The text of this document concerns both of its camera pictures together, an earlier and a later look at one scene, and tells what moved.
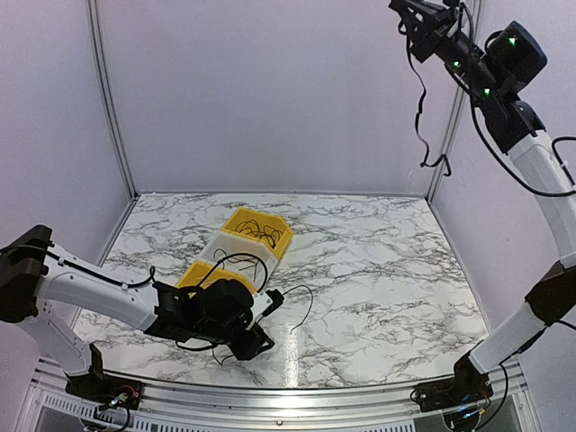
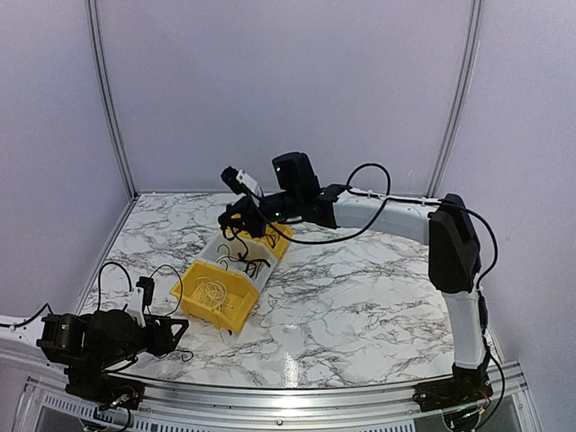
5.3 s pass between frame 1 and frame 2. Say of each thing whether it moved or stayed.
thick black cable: moved
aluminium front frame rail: stayed
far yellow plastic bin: stayed
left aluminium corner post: stayed
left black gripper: moved
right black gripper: moved
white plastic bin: stayed
